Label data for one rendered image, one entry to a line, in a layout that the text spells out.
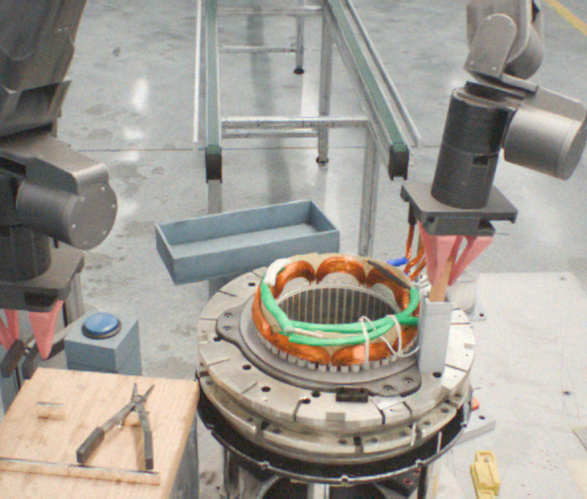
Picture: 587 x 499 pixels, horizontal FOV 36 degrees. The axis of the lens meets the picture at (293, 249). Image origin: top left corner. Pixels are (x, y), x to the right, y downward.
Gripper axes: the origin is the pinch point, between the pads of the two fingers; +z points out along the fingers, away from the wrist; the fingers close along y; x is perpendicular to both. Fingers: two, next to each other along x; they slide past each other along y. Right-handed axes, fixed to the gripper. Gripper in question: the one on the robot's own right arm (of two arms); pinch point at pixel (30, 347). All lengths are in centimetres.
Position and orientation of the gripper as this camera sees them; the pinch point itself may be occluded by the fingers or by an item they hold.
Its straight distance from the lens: 89.8
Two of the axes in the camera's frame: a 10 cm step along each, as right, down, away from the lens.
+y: 10.0, 0.8, -0.6
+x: 0.9, -5.1, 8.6
